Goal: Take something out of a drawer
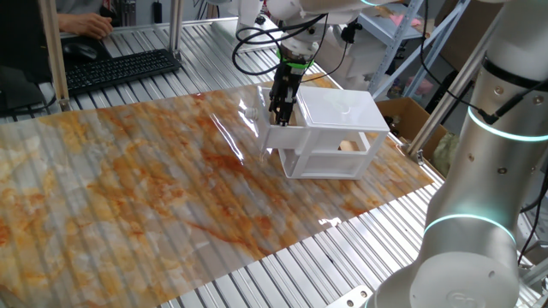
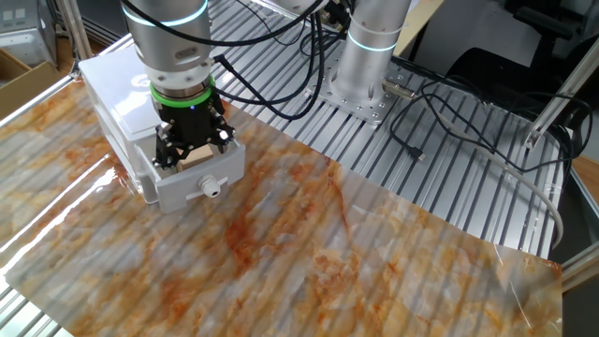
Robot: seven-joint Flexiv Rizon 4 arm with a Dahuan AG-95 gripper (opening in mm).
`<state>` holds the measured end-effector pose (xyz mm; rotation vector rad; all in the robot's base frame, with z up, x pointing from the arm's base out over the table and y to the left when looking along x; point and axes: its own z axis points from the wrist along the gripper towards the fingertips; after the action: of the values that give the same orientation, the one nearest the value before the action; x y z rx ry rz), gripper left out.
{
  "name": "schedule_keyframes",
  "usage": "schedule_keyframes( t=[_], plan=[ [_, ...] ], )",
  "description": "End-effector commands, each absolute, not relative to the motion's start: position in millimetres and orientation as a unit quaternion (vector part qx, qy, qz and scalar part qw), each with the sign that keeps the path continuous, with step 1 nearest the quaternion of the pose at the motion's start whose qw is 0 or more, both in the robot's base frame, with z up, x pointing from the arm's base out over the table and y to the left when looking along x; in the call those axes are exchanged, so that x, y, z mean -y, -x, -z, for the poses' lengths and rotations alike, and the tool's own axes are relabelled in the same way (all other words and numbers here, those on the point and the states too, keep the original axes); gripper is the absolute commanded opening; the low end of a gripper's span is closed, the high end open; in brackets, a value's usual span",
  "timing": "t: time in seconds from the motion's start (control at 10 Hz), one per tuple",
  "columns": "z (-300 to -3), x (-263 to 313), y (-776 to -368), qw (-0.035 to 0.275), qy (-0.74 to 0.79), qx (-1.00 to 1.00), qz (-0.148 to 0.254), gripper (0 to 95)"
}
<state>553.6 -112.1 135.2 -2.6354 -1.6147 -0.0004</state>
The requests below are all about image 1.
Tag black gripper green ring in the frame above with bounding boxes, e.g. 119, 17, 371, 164
268, 48, 317, 127

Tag white plastic drawer cabinet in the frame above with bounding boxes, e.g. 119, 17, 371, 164
277, 85, 390, 180

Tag person's bare hand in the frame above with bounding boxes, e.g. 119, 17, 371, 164
70, 12, 115, 40

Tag white foam blocks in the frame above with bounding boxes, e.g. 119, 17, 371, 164
314, 25, 380, 91

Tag open cardboard box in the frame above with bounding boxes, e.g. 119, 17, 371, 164
377, 97, 449, 162

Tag blue grey metal shelf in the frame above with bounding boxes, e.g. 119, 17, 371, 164
359, 0, 472, 99

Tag pink soft object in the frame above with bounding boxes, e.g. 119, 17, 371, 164
404, 75, 434, 98

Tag orange marble pattern mat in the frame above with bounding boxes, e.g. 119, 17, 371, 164
0, 72, 434, 308

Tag black keyboard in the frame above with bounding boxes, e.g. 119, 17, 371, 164
63, 48, 182, 96

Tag olive green bag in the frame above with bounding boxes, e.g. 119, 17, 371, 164
431, 131, 460, 179

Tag grey metal profile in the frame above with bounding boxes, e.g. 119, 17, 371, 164
121, 0, 137, 27

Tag black mouse pad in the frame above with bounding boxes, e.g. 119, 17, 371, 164
59, 33, 113, 65

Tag large brown cardboard panel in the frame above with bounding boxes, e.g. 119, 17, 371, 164
436, 0, 506, 86

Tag black computer mouse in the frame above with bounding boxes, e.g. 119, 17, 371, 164
63, 41, 98, 61

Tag person's grey shirt torso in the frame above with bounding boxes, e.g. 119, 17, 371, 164
55, 0, 108, 15

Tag black computer monitor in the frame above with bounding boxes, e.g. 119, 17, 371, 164
0, 0, 59, 117

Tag grey aluminium frame post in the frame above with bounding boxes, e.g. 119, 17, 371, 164
167, 0, 184, 61

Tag slanted aluminium frame post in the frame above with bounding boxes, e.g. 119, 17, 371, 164
406, 0, 506, 166

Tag metal bracket plate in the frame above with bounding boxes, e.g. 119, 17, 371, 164
325, 285, 373, 308

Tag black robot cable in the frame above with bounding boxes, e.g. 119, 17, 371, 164
230, 0, 548, 127

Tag tan frame post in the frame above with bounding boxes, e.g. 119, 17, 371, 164
38, 0, 72, 113

